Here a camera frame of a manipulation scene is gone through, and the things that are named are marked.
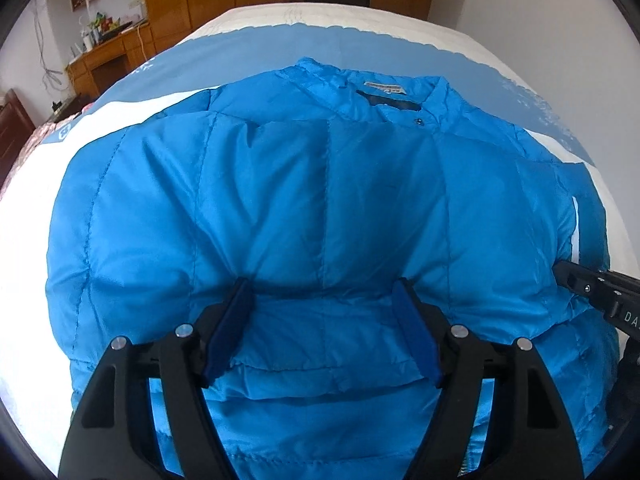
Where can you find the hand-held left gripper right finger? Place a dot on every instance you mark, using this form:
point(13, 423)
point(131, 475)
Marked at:
point(415, 332)

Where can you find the blue down jacket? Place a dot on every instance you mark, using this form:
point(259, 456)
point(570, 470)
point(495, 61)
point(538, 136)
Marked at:
point(320, 200)

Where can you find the wooden desk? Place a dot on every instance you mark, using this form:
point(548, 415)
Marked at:
point(110, 57)

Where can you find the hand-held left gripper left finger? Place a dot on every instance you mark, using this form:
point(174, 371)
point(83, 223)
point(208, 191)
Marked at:
point(230, 332)

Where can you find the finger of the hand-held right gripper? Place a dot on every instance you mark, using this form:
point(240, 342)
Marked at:
point(575, 280)

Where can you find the dark wooden headboard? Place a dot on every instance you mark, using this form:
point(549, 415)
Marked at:
point(15, 125)

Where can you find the pink floral quilt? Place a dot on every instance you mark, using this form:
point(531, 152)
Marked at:
point(35, 145)

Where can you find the colourful desk clutter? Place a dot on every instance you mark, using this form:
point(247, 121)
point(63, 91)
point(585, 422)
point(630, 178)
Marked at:
point(102, 25)

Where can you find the blue and white blanket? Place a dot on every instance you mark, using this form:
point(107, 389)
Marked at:
point(350, 40)

